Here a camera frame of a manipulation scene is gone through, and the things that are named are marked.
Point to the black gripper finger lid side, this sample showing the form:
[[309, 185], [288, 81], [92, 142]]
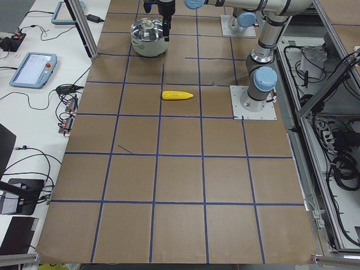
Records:
[[166, 28]]

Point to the glass pot lid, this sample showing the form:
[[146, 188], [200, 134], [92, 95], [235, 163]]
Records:
[[147, 30]]

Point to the brown paper table mat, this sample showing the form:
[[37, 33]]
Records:
[[147, 180]]

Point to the black gripper body lid side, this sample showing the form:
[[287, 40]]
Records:
[[166, 8]]

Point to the blue teach pendant near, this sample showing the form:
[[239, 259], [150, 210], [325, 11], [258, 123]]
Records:
[[34, 70]]

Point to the aluminium frame post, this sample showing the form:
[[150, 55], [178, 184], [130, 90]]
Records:
[[77, 14]]

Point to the blue teach pendant far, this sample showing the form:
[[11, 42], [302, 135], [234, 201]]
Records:
[[61, 15]]

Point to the black power adapter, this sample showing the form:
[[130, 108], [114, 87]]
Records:
[[94, 19]]

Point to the silver robot arm corn side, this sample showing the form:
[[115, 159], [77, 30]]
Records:
[[241, 19]]

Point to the blue teach pendant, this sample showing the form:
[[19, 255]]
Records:
[[34, 70], [61, 15]]

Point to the pale green cooking pot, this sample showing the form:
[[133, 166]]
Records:
[[149, 49]]

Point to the yellow corn cob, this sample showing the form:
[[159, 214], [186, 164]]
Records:
[[176, 95]]

